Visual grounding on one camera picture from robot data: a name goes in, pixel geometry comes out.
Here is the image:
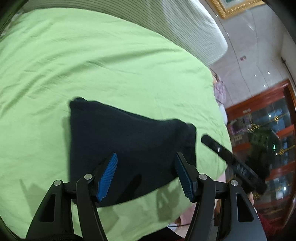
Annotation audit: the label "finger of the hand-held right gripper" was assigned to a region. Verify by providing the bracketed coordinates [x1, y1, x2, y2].
[201, 135, 233, 163]

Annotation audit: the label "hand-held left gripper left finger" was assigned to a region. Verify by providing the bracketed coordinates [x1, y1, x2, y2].
[25, 152, 119, 241]

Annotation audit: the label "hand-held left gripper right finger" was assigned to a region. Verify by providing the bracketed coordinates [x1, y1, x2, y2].
[174, 152, 267, 241]

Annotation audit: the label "black pants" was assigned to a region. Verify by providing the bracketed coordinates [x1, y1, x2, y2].
[69, 97, 197, 208]

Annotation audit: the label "purple box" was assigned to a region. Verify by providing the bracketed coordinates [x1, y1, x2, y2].
[228, 116, 253, 135]

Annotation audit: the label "plaid cloth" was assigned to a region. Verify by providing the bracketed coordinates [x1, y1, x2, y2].
[212, 74, 228, 110]

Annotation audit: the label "red garment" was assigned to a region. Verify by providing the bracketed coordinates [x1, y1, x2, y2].
[258, 213, 290, 241]

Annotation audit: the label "wooden glass cabinet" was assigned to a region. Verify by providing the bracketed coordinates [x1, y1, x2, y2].
[225, 79, 296, 230]

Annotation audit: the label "green bed sheet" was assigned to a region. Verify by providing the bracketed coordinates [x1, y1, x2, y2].
[0, 7, 233, 240]

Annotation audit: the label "white striped headboard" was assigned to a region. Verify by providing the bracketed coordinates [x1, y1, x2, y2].
[23, 0, 228, 67]

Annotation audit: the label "gold framed floral painting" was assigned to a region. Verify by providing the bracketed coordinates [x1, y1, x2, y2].
[209, 0, 265, 19]

